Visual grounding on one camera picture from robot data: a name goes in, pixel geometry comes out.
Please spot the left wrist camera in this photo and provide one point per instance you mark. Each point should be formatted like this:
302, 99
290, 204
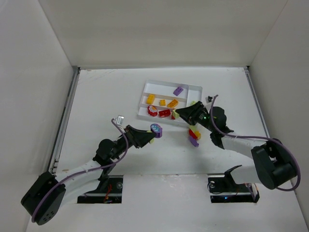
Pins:
119, 120

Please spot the yellow small lego brick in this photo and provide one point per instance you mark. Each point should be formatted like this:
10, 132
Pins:
162, 103

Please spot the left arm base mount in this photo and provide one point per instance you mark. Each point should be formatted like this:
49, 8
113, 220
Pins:
108, 191

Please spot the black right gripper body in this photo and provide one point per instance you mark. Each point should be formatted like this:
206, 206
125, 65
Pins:
197, 114

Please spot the white sorting tray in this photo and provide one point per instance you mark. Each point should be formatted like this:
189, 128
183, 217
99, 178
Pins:
167, 96

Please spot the red rounded lego brick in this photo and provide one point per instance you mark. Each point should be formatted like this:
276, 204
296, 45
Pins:
152, 111

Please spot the yellow curved lego brick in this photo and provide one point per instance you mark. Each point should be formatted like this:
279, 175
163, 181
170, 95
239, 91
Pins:
198, 134

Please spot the yellow long lego brick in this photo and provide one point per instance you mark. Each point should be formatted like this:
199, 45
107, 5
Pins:
173, 104

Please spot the red curved lego brick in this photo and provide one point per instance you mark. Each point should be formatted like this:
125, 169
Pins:
191, 133

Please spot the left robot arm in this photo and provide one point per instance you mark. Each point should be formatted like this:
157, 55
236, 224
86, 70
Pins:
51, 191

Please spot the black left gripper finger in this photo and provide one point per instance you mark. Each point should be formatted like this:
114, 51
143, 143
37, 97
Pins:
134, 132
144, 138

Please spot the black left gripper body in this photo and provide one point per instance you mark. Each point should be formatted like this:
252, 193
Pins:
132, 136

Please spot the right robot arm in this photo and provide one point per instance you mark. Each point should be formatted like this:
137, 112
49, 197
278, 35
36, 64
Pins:
273, 164

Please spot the purple butterfly lego brick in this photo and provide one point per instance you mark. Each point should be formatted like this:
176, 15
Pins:
178, 91

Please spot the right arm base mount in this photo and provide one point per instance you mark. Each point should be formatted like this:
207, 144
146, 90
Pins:
223, 189

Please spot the yellow butterfly lego brick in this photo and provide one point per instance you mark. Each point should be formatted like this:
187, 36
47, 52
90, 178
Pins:
151, 98

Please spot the purple curved lego brick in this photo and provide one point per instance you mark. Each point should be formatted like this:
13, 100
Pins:
193, 141

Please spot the red large lego brick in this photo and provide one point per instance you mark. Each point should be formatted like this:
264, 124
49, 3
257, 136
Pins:
164, 113

